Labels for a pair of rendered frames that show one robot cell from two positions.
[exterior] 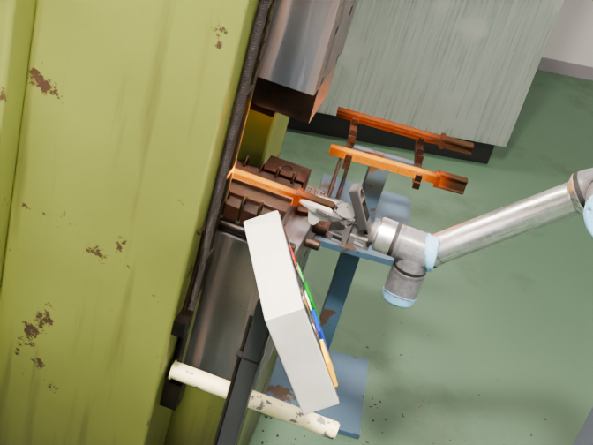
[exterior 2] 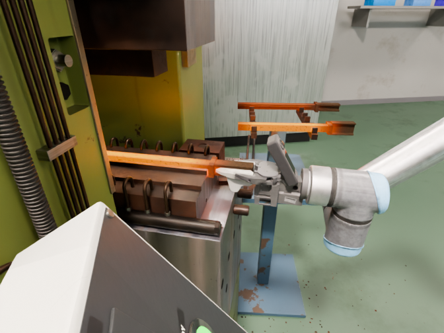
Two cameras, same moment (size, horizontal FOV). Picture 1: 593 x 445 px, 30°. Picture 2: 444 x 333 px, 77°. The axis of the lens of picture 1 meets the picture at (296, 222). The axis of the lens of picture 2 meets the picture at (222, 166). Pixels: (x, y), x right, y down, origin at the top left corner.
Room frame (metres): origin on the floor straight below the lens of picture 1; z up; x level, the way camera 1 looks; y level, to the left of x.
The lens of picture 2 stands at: (1.90, -0.06, 1.32)
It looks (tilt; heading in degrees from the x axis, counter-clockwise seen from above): 29 degrees down; 5
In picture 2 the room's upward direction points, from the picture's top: straight up
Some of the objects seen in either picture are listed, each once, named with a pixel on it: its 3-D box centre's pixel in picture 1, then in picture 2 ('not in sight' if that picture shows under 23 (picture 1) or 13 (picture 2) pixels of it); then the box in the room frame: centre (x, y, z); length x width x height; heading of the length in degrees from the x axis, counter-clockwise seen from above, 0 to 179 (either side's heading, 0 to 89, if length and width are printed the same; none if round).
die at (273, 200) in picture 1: (213, 185); (127, 176); (2.48, 0.23, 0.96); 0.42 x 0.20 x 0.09; 83
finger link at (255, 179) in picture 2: (332, 214); (254, 176); (2.45, -0.08, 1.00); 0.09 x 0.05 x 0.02; 86
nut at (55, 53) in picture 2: not in sight; (62, 75); (2.28, 0.20, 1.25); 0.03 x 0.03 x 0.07; 83
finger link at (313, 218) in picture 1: (313, 214); (234, 181); (2.46, -0.04, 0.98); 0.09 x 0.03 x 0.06; 86
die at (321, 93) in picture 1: (243, 63); (97, 16); (2.48, 0.23, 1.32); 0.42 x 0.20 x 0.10; 83
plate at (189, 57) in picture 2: not in sight; (187, 34); (2.79, 0.12, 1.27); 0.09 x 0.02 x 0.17; 173
